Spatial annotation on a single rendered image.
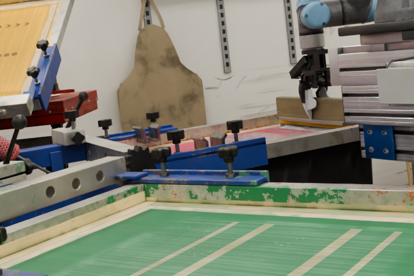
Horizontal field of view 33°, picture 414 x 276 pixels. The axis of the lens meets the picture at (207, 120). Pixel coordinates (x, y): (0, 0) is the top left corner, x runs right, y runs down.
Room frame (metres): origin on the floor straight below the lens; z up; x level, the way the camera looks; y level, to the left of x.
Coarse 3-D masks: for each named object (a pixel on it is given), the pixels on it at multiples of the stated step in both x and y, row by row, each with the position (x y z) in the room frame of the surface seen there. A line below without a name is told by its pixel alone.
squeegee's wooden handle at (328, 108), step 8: (280, 96) 2.33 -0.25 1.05; (288, 96) 2.29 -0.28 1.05; (280, 104) 2.30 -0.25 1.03; (288, 104) 2.25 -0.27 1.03; (296, 104) 2.21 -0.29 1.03; (320, 104) 2.09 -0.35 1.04; (328, 104) 2.05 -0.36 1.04; (336, 104) 2.02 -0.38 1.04; (280, 112) 2.30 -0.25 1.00; (288, 112) 2.25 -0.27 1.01; (296, 112) 2.21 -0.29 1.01; (304, 112) 2.17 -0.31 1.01; (312, 112) 2.13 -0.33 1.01; (320, 112) 2.09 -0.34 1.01; (328, 112) 2.05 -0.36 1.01; (336, 112) 2.02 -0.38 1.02; (336, 120) 2.02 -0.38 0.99
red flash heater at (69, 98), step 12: (60, 96) 3.00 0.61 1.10; (72, 96) 2.89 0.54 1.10; (96, 96) 3.23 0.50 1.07; (48, 108) 2.68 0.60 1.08; (60, 108) 2.68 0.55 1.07; (72, 108) 2.80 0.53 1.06; (84, 108) 3.00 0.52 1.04; (96, 108) 3.21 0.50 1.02; (0, 120) 2.70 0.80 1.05; (36, 120) 2.69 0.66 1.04; (48, 120) 2.69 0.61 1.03; (60, 120) 2.68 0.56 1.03
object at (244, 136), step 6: (246, 132) 2.26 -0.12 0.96; (252, 132) 2.24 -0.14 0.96; (258, 132) 2.22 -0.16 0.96; (264, 132) 2.20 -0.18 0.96; (288, 132) 2.14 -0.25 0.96; (294, 132) 2.13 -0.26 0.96; (228, 138) 2.17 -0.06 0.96; (240, 138) 2.14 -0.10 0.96; (246, 138) 2.13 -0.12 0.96; (252, 138) 2.11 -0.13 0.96; (180, 144) 2.16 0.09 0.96; (186, 144) 2.14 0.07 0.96; (192, 144) 2.13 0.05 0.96; (210, 144) 2.08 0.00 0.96; (150, 150) 2.10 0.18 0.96; (174, 150) 2.04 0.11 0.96; (180, 150) 2.03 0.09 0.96; (186, 150) 2.01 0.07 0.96
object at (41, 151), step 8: (56, 144) 1.81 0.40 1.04; (24, 152) 1.74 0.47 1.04; (32, 152) 1.74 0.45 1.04; (40, 152) 1.75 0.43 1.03; (48, 152) 1.76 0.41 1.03; (64, 152) 1.78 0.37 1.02; (72, 152) 1.79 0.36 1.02; (80, 152) 1.80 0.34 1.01; (32, 160) 1.74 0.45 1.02; (40, 160) 1.75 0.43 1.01; (48, 160) 1.76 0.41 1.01; (64, 160) 1.78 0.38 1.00; (72, 160) 1.79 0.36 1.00; (80, 160) 1.80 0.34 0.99
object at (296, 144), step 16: (192, 128) 2.25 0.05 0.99; (208, 128) 2.27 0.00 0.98; (224, 128) 2.30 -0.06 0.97; (336, 128) 1.87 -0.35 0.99; (352, 128) 1.85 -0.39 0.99; (128, 144) 2.15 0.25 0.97; (144, 144) 2.17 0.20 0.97; (160, 144) 2.20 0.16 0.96; (272, 144) 1.74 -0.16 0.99; (288, 144) 1.76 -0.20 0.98; (304, 144) 1.78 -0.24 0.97; (320, 144) 1.80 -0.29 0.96; (336, 144) 1.82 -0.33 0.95
